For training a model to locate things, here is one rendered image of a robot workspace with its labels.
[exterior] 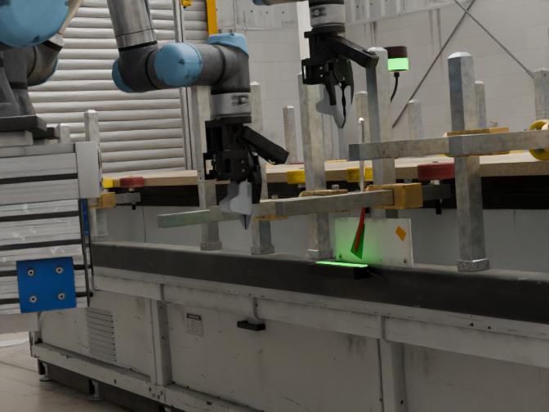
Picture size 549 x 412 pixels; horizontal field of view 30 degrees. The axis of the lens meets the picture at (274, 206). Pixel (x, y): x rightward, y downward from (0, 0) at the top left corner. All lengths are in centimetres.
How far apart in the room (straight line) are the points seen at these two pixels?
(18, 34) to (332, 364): 155
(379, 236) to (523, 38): 878
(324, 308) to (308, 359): 51
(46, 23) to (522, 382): 129
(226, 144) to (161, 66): 19
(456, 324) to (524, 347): 17
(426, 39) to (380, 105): 957
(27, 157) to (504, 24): 959
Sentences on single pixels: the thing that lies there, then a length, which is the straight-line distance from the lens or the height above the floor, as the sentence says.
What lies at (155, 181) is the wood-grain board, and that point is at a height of 89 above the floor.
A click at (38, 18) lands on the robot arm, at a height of 118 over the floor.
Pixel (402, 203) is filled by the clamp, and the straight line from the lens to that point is 211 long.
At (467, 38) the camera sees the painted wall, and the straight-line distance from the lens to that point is 1134.
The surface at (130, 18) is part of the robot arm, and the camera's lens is 192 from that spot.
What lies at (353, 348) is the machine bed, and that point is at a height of 42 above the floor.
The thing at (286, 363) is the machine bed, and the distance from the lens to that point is 302.
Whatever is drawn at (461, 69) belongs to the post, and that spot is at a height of 109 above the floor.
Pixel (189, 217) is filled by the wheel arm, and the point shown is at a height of 82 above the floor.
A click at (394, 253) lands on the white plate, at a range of 215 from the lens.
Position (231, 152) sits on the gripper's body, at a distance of 188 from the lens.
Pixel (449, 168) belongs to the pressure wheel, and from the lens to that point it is 221.
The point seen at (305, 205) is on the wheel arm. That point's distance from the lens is 200.
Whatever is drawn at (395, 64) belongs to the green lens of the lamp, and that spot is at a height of 112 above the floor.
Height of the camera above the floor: 96
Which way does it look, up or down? 3 degrees down
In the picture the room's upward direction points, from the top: 4 degrees counter-clockwise
